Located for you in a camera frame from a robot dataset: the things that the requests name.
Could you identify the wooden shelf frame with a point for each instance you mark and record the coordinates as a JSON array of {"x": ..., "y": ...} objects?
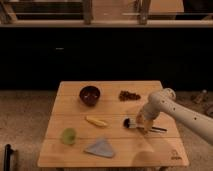
[{"x": 101, "y": 13}]

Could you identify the green cup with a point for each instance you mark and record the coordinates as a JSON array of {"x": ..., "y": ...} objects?
[{"x": 68, "y": 136}]

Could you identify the purple bowl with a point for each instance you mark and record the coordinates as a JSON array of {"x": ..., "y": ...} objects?
[{"x": 89, "y": 95}]

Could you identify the black object at floor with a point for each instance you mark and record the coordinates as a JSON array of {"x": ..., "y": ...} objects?
[{"x": 8, "y": 151}]

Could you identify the blue folded cloth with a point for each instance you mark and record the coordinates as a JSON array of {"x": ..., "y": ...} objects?
[{"x": 101, "y": 147}]

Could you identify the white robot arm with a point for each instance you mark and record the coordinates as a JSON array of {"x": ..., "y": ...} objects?
[{"x": 164, "y": 101}]

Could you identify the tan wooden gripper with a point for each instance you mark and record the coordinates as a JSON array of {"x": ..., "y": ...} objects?
[{"x": 146, "y": 123}]

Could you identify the black-bristled brush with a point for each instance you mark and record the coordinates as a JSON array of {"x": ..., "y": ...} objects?
[{"x": 130, "y": 124}]

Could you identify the yellow banana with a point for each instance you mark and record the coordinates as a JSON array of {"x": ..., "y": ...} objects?
[{"x": 96, "y": 121}]

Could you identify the bunch of dark grapes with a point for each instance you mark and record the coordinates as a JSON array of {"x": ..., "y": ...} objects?
[{"x": 126, "y": 95}]

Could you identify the wooden folding table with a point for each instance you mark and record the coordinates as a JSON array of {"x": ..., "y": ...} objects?
[{"x": 132, "y": 148}]

